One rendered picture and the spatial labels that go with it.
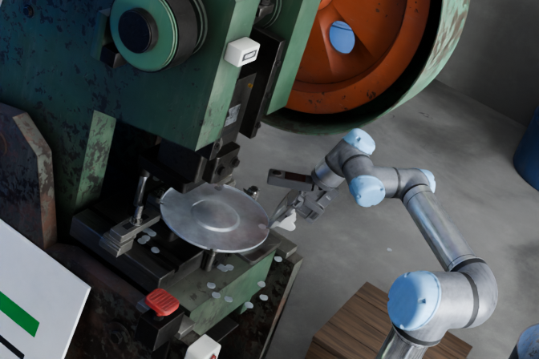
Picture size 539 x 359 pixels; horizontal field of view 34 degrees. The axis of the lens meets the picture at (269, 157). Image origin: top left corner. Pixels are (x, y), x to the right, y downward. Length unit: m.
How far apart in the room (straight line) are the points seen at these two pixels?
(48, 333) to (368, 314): 1.03
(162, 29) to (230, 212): 0.67
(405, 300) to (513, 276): 2.24
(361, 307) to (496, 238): 1.47
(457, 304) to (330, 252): 1.88
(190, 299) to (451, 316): 0.71
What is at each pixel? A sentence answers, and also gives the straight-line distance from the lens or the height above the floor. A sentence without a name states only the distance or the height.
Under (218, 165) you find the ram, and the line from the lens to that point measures 2.16.
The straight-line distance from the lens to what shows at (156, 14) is 1.79.
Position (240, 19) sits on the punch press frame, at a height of 1.38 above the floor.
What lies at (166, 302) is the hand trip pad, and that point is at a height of 0.76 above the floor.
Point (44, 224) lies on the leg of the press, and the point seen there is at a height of 0.65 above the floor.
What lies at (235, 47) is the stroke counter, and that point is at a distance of 1.85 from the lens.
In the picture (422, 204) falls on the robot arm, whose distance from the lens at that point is 2.06.
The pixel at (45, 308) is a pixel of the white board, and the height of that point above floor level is 0.46.
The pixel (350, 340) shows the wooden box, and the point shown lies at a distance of 2.74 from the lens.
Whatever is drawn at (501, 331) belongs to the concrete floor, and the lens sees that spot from 3.68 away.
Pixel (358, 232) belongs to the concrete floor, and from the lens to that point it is 3.83.
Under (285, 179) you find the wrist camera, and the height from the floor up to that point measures 0.95.
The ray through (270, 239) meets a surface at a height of 0.78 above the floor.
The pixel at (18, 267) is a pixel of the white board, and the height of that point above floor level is 0.51.
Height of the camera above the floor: 2.10
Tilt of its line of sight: 31 degrees down
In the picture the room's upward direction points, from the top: 18 degrees clockwise
